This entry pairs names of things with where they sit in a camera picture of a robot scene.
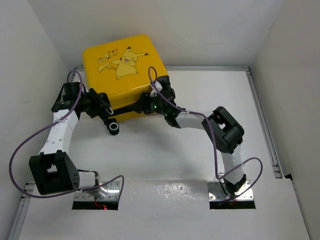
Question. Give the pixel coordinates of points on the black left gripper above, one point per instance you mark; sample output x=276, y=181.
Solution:
x=98, y=103

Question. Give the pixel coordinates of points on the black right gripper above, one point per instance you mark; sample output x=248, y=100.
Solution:
x=144, y=103

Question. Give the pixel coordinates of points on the yellow suitcase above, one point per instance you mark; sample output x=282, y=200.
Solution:
x=124, y=69

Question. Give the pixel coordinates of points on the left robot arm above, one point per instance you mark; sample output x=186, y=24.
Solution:
x=52, y=169

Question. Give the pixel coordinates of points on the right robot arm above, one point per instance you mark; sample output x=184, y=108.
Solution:
x=225, y=133

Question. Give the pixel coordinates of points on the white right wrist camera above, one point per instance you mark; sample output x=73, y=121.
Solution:
x=156, y=89

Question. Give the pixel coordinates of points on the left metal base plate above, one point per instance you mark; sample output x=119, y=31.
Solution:
x=107, y=193

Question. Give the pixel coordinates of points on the metal base plate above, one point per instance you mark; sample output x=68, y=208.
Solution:
x=107, y=193
x=217, y=192

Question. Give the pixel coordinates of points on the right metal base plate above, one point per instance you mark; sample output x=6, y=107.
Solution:
x=217, y=192

